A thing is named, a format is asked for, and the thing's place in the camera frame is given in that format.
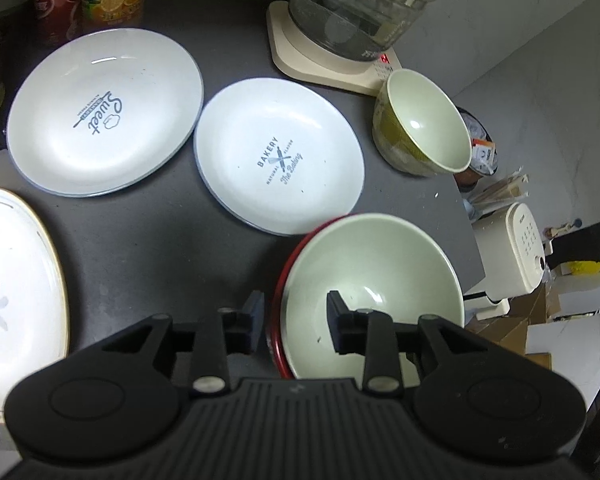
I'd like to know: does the bundle of wooden sticks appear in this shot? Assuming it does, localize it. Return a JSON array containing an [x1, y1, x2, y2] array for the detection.
[[471, 172, 531, 212]]

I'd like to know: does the beige kettle base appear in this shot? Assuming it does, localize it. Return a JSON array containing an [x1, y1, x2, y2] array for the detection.
[[266, 1, 407, 95]]

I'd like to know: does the yellow green patterned bowl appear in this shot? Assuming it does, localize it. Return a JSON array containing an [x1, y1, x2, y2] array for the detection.
[[371, 68, 474, 178]]

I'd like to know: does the cardboard box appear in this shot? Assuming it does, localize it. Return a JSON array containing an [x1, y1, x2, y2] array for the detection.
[[467, 285, 561, 372]]

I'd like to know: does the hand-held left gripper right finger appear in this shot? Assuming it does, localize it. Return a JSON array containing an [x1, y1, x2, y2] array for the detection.
[[326, 290, 501, 394]]

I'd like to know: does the white rounded appliance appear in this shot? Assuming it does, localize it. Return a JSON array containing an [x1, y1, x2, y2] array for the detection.
[[472, 201, 551, 319]]

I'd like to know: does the dark box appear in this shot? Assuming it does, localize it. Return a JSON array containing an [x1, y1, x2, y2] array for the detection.
[[545, 219, 600, 271]]

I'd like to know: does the oval white plate gold rim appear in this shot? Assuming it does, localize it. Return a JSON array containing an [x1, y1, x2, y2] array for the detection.
[[0, 186, 71, 423]]

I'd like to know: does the glass kettle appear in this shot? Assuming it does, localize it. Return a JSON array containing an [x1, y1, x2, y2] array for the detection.
[[288, 0, 447, 64]]

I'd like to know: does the large white plate script print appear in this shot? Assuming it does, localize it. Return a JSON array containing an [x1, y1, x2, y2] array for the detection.
[[6, 27, 204, 198]]

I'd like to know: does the red bowl pale green inside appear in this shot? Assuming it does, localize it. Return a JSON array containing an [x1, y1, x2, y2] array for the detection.
[[265, 212, 466, 381]]

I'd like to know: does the white plate rolling pin print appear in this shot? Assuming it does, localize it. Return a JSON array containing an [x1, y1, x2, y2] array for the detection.
[[193, 78, 366, 237]]

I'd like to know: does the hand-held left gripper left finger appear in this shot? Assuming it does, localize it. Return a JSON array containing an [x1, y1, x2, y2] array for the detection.
[[100, 290, 266, 395]]

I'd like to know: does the black waste bin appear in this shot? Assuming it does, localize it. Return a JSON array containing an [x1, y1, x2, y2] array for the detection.
[[452, 105, 498, 196]]

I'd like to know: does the red can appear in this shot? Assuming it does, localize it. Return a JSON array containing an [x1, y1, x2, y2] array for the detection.
[[24, 0, 84, 49]]

